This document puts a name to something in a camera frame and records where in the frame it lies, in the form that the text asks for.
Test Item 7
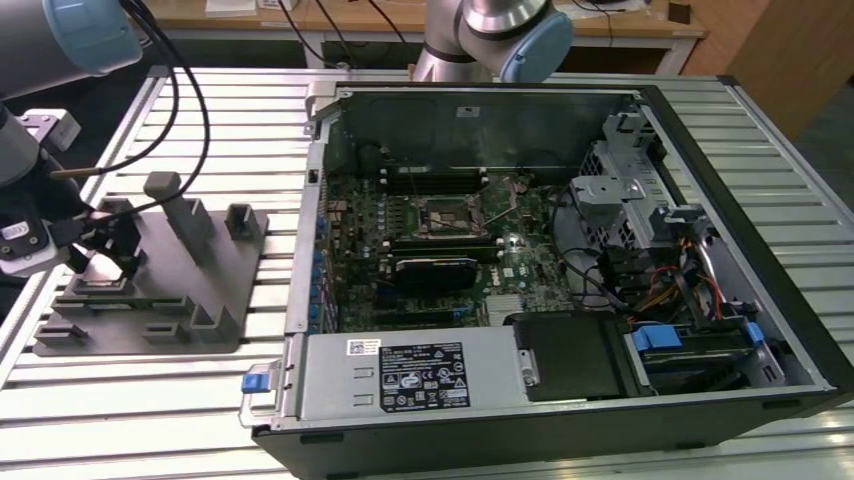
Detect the black plastic shroud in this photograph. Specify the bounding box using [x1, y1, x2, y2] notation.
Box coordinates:
[503, 309, 652, 404]

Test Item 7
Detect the silver CPU chip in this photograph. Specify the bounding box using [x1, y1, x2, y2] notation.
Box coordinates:
[80, 249, 128, 285]

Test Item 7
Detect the orange wire bundle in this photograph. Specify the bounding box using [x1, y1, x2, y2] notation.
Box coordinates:
[629, 287, 675, 314]

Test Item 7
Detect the hard disk in blue carrier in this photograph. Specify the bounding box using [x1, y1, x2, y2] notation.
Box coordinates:
[625, 319, 765, 396]

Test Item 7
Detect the black graphics card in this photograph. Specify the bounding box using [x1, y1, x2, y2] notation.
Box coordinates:
[390, 256, 480, 295]

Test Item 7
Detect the silver power supply unit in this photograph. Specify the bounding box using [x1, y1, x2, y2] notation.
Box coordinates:
[292, 327, 528, 421]

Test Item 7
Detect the red wire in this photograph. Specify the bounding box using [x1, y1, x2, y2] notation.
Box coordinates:
[649, 266, 727, 321]

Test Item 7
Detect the silver chipset heatsink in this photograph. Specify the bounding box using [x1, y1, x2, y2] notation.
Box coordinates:
[485, 294, 525, 319]

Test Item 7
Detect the wooden cabinet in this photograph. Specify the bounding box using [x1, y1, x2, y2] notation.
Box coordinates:
[683, 0, 854, 144]

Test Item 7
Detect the grey metal drive cage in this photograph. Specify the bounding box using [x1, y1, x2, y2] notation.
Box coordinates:
[569, 112, 675, 251]

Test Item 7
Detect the black camera cable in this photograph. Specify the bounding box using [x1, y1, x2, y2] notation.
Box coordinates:
[90, 0, 205, 221]
[50, 0, 180, 180]

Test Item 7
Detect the green motherboard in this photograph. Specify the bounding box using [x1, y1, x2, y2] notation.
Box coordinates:
[318, 169, 581, 334]

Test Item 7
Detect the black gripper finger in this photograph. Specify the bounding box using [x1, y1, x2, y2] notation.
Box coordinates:
[68, 233, 93, 275]
[89, 212, 145, 281]

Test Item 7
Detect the grey parts rack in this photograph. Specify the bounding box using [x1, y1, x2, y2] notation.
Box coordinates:
[29, 171, 272, 357]

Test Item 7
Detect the small grey wrist camera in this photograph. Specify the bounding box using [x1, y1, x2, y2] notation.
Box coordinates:
[17, 110, 82, 151]

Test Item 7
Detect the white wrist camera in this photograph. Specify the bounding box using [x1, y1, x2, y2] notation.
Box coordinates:
[0, 219, 56, 277]

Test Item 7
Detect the black open PC case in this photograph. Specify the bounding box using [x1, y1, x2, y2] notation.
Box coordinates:
[249, 79, 848, 480]

